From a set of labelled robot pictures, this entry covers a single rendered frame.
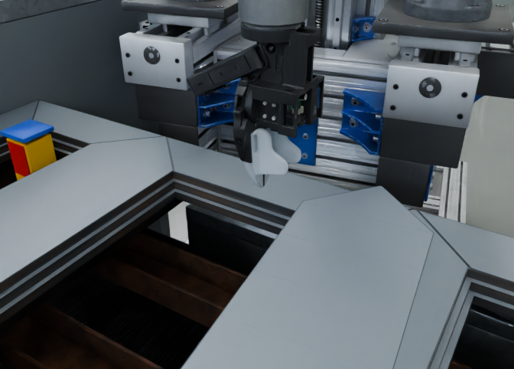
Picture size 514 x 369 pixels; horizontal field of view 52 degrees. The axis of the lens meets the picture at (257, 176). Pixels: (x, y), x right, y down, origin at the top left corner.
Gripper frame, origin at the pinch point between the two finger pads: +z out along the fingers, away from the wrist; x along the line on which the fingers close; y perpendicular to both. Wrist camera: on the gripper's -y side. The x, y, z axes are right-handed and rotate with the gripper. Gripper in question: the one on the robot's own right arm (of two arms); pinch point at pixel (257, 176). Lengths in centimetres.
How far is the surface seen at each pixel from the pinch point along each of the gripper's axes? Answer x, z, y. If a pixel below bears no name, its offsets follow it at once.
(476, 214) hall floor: 156, 91, 15
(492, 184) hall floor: 186, 91, 16
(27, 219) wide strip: -17.1, 5.7, -25.5
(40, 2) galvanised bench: 20, -12, -63
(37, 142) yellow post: -2.8, 4.0, -40.6
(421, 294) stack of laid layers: -4.3, 6.0, 23.7
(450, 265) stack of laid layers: 2.4, 5.9, 25.3
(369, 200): 10.8, 5.7, 12.0
